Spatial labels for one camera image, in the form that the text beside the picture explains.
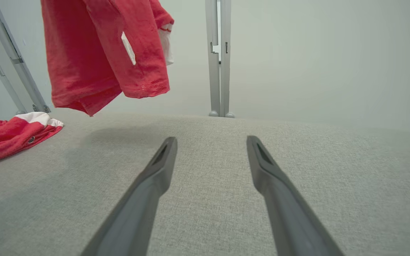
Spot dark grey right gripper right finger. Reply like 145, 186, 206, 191
246, 135, 345, 256

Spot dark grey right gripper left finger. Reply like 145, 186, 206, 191
80, 137, 178, 256

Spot red and white shorts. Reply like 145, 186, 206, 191
0, 112, 64, 168

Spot red basketball jersey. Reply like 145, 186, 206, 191
41, 0, 174, 117

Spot grey partition post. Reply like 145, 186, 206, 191
0, 0, 51, 115
205, 0, 235, 118

